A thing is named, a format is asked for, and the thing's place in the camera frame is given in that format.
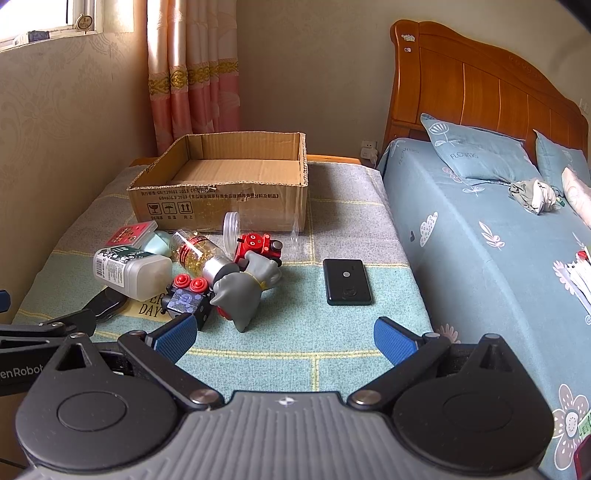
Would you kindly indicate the clear bottle of gold capsules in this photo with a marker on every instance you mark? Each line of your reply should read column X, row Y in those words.
column 194, row 251

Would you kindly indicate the black computer mouse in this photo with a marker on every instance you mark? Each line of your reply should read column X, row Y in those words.
column 108, row 302

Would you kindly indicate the brown cardboard box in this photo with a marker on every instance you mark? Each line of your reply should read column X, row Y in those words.
column 217, row 198

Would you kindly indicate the grey elephant toy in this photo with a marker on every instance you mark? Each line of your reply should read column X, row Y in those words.
column 240, row 295

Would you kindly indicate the red flat object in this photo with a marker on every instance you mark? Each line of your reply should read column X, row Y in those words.
column 584, row 459

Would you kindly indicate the wooden bed headboard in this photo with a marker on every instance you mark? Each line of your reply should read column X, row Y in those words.
column 485, row 87

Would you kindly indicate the black power bank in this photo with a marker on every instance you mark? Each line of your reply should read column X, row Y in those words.
column 346, row 284

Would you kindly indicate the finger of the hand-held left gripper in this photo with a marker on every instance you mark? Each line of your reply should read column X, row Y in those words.
column 3, row 300
column 64, row 323

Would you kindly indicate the red toy train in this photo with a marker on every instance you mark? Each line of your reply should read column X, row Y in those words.
column 254, row 244

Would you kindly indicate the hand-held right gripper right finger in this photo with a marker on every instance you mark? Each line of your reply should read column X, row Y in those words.
column 392, row 342

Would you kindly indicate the round brass ornament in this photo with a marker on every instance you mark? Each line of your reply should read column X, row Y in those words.
column 84, row 21

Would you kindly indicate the cream pillow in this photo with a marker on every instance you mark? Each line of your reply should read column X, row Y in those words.
column 579, row 191

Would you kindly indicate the red card box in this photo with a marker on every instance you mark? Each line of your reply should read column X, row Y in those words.
column 129, row 234

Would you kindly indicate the crumpled grey white cloth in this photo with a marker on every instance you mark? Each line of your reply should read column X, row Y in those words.
column 535, row 194

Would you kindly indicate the window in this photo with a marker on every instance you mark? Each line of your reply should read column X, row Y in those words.
column 46, row 11

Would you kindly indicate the white plastic bottle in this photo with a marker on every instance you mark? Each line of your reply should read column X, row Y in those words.
column 134, row 277

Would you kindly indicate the mint green plastic object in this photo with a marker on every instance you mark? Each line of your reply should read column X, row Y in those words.
column 160, row 243

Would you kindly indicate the white wall socket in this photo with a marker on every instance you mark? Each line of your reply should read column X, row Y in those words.
column 368, row 142

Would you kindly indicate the pink patterned curtain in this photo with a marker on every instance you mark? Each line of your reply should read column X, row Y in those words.
column 194, row 78

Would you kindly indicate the large blue flower pillow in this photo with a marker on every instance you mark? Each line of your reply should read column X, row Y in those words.
column 475, row 152

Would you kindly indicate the blue printed bedsheet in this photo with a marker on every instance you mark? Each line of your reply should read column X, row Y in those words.
column 485, row 277

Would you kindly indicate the clear plastic cup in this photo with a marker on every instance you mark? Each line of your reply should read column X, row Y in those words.
column 233, row 227

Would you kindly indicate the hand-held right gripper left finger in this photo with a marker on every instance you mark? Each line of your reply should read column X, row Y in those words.
column 175, row 333

